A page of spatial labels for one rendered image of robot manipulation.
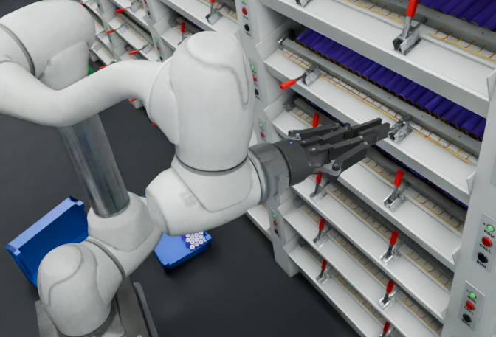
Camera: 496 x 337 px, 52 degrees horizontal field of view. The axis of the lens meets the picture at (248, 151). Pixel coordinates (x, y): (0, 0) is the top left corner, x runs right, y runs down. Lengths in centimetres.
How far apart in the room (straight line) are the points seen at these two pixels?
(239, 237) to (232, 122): 141
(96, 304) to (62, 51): 65
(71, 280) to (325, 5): 86
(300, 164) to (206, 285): 117
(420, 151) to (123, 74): 54
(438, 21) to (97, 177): 85
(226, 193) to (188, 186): 5
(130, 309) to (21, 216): 105
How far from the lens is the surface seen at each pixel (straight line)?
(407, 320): 140
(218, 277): 192
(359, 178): 118
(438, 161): 96
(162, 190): 70
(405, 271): 125
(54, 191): 252
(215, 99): 61
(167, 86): 64
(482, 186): 89
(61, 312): 139
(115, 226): 138
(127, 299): 157
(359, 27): 96
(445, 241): 108
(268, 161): 76
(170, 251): 201
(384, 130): 94
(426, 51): 88
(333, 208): 137
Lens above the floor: 152
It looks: 40 degrees down
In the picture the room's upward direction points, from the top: 10 degrees counter-clockwise
